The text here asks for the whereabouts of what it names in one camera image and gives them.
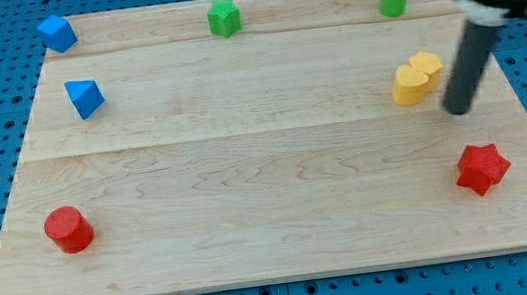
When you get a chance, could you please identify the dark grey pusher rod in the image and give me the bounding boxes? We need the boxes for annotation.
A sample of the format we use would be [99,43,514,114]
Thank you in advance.
[441,21,500,116]

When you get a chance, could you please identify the red star block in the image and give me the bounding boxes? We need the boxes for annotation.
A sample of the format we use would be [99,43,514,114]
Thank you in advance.
[456,144,511,196]

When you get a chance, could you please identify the green star block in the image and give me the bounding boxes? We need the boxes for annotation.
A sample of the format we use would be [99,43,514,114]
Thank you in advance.
[207,0,243,38]

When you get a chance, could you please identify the yellow hexagon block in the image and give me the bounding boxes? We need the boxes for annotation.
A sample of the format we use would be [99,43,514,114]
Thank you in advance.
[408,51,443,93]

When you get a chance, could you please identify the yellow heart block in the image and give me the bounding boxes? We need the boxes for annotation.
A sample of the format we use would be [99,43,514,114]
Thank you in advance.
[392,64,430,106]

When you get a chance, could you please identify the wooden board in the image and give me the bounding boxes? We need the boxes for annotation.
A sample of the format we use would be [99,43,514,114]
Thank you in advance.
[0,0,527,295]

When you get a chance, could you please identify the blue triangular prism block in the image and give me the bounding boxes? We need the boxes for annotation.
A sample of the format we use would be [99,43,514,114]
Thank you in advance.
[64,80,105,120]

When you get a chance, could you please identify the blue cube block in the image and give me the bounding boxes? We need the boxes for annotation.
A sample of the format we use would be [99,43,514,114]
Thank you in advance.
[36,15,77,53]

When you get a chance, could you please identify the red cylinder block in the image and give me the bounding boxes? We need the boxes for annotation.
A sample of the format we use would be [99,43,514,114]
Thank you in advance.
[43,206,95,254]

